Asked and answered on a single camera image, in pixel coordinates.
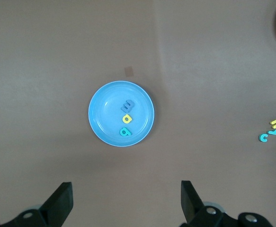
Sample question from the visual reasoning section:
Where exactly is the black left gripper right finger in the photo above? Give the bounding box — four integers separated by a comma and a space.
180, 181, 275, 227

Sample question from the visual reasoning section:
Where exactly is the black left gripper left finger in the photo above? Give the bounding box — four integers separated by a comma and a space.
0, 182, 73, 227

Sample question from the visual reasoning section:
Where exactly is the teal letter b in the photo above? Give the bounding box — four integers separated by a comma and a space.
119, 127, 132, 137

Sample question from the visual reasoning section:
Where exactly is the blue foam letter m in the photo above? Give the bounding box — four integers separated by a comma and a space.
120, 99, 136, 114

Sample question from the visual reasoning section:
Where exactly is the blue plate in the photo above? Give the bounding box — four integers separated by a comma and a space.
88, 80, 155, 148

